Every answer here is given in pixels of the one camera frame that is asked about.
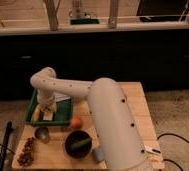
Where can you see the orange fruit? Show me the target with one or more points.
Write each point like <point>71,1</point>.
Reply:
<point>76,123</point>

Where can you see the blue sponge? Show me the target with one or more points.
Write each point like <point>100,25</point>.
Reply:
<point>97,155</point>

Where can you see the beige eraser block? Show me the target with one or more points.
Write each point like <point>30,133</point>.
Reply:
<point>48,116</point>

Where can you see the black rod at left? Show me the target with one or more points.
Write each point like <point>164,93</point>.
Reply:
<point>3,151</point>

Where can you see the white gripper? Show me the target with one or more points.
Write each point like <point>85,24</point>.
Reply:
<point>46,100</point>

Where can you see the green cucumber in bowl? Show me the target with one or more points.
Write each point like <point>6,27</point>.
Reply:
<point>80,144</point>

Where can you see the green base stand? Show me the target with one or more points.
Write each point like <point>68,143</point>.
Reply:
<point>81,21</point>

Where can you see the dark round bowl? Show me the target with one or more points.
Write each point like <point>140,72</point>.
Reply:
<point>76,136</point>

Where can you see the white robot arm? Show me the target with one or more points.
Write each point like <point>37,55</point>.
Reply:
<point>118,134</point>

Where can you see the green plastic tray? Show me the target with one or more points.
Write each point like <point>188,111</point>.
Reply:
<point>61,118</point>

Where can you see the small metal cup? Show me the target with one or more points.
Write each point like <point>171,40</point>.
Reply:
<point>42,134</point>

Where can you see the yellow banana piece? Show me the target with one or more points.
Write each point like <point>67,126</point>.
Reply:
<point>36,113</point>

